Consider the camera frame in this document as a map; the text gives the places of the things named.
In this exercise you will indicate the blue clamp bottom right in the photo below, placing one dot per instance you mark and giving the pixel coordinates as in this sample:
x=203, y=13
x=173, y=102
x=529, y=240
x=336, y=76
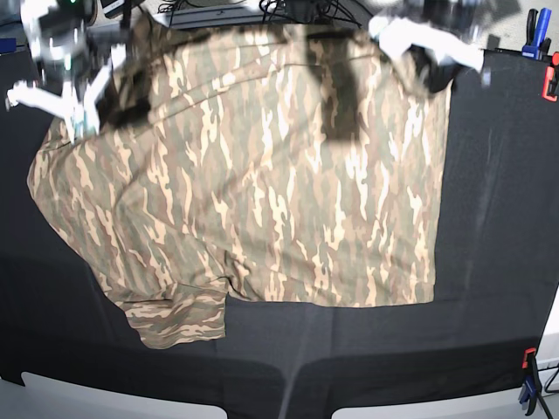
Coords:
x=531, y=389

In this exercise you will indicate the black table cloth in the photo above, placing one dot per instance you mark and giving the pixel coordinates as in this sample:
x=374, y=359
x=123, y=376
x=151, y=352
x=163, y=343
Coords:
x=496, y=260

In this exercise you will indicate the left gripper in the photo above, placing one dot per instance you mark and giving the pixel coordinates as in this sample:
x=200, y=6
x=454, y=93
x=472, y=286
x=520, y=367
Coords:
x=441, y=55

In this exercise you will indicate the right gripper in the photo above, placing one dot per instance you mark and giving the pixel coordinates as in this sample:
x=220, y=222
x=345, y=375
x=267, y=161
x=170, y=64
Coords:
x=81, y=116

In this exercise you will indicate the blue clamp top right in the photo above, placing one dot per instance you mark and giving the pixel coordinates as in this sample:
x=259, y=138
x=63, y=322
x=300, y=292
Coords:
x=537, y=43

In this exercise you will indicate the red clamp right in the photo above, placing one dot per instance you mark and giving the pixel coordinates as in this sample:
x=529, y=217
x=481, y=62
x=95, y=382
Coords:
x=550, y=83

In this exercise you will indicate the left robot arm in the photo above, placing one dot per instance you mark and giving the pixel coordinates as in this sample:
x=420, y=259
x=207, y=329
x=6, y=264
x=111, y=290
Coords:
x=465, y=19

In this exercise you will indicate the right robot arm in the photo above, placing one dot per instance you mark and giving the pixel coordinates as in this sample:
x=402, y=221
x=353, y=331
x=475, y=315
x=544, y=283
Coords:
x=74, y=70

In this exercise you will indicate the blue clamp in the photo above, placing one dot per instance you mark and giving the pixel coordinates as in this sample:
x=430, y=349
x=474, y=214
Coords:
x=537, y=43
x=531, y=389

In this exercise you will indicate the camouflage t-shirt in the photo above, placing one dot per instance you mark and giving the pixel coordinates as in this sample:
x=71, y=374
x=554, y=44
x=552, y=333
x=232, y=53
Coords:
x=276, y=163

